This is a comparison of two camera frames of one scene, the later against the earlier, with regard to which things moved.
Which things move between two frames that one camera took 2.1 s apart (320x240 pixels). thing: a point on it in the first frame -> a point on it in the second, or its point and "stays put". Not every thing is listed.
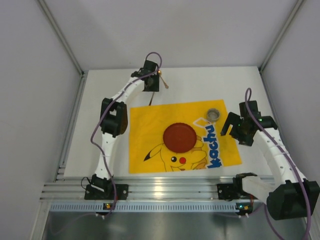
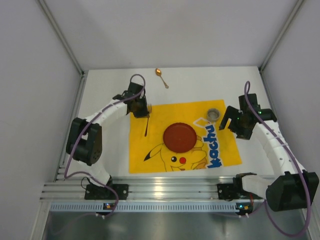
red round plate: (179, 137) stays put
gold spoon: (159, 73) stays put
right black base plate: (226, 191) stays put
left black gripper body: (151, 83) -> (139, 111)
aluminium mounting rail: (178, 187) stays put
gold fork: (151, 98) -> (149, 109)
